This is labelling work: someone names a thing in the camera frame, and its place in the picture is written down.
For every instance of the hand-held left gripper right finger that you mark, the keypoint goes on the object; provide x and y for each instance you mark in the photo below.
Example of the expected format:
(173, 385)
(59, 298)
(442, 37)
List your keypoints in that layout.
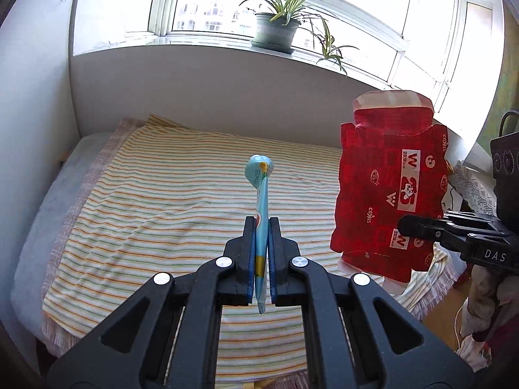
(272, 275)

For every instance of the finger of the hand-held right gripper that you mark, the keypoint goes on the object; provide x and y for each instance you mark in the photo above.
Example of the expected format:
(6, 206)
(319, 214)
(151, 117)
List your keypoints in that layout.
(429, 231)
(470, 216)

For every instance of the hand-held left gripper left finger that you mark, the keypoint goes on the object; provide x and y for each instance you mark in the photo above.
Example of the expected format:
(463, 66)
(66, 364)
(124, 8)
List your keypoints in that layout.
(252, 275)

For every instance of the blue snack wrapper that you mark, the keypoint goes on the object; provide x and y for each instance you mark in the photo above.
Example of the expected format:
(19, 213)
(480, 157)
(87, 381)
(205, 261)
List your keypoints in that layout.
(261, 210)

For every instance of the red printed bag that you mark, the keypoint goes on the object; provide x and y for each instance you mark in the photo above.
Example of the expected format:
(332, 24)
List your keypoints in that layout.
(385, 170)

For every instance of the person's right forearm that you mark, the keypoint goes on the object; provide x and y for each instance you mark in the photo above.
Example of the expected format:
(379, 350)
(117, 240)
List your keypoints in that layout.
(492, 295)

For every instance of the white lace cloth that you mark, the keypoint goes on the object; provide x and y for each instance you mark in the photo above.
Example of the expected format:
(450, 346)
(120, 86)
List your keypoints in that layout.
(472, 188)

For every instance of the striped towel blanket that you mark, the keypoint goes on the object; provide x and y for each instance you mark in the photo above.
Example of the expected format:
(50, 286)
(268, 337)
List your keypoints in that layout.
(162, 194)

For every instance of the pink plaid fringed cloth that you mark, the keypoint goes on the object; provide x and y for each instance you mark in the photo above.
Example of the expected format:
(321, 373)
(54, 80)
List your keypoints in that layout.
(121, 127)

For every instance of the grey fleece blanket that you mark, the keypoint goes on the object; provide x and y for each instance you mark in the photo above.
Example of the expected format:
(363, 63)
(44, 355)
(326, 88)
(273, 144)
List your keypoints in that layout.
(52, 210)

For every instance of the white framed window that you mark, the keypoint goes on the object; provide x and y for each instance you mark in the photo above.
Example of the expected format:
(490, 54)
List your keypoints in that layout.
(365, 0)

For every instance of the potted spider plant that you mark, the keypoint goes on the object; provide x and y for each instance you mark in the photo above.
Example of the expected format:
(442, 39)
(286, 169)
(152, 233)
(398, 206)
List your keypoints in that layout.
(273, 32)

